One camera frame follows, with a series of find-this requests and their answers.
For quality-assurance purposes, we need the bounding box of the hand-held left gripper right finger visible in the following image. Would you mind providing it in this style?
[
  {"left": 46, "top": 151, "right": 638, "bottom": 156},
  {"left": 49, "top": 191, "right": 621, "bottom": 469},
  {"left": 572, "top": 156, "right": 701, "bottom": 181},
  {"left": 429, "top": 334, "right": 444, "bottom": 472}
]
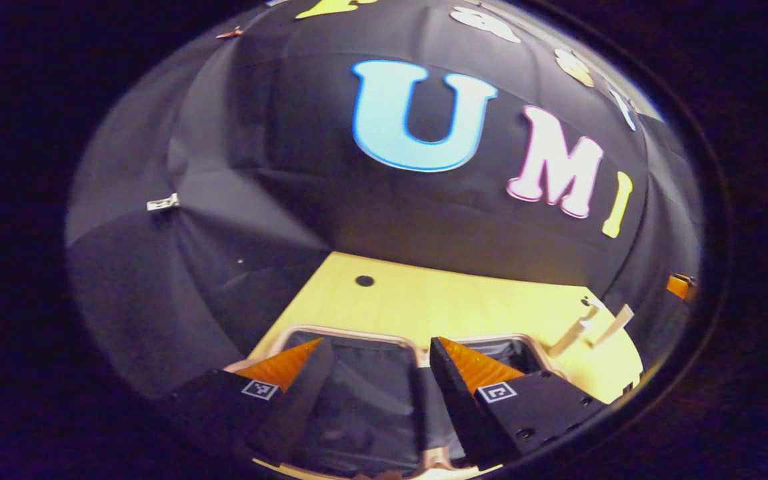
[{"left": 429, "top": 336, "right": 609, "bottom": 469}]

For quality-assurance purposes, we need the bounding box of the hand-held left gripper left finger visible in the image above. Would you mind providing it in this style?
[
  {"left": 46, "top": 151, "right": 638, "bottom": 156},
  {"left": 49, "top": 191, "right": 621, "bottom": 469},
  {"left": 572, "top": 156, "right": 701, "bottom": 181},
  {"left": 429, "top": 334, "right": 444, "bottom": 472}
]
[{"left": 167, "top": 337, "right": 335, "bottom": 467}]

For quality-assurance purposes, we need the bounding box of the white pump bottle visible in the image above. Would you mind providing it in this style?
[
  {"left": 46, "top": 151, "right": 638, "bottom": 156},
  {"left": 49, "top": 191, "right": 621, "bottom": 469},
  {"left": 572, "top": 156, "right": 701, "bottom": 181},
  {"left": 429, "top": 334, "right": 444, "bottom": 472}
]
[{"left": 547, "top": 297, "right": 601, "bottom": 358}]

